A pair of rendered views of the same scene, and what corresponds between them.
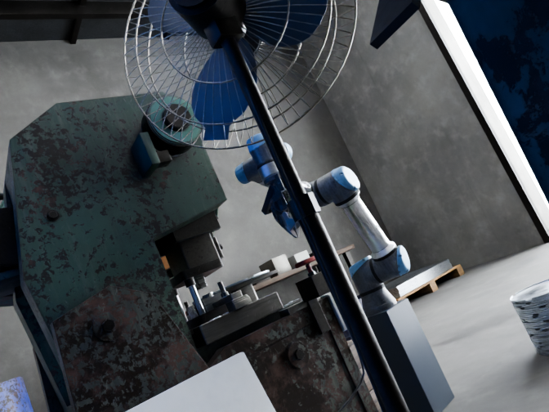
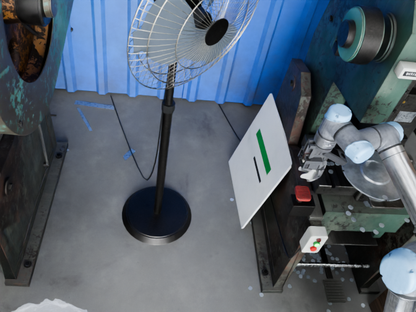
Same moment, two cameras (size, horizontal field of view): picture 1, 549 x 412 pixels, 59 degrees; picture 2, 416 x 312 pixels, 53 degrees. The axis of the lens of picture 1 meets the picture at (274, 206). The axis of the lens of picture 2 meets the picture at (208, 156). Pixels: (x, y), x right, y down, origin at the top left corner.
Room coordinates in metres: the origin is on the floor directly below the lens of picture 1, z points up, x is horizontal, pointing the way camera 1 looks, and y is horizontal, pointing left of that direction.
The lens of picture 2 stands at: (1.65, -1.15, 2.03)
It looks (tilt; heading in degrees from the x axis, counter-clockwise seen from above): 48 degrees down; 114
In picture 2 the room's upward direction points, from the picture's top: 13 degrees clockwise
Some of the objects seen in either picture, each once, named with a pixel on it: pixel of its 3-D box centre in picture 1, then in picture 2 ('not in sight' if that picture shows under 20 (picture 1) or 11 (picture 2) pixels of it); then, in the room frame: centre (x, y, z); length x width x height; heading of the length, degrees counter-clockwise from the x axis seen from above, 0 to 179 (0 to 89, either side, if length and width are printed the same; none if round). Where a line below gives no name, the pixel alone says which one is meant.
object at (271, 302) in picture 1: (216, 328); (356, 165); (1.71, 0.36, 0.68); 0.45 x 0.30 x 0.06; 37
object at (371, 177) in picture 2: (233, 286); (375, 172); (1.78, 0.26, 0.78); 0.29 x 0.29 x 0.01
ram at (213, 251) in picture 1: (187, 230); (397, 114); (1.73, 0.33, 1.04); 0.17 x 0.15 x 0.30; 127
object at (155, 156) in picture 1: (166, 134); (363, 38); (1.50, 0.23, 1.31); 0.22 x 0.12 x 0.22; 127
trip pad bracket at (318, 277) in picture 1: (320, 301); (296, 212); (1.59, -0.01, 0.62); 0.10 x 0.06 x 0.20; 37
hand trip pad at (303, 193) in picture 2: (310, 270); (300, 197); (1.58, -0.02, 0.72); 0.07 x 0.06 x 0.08; 127
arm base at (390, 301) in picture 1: (376, 298); not in sight; (2.17, -0.24, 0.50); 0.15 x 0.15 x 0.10
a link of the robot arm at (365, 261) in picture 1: (366, 274); not in sight; (2.17, -0.25, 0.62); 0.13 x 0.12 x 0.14; 59
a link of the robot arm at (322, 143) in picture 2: (271, 172); (325, 138); (1.56, -0.04, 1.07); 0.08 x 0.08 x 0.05
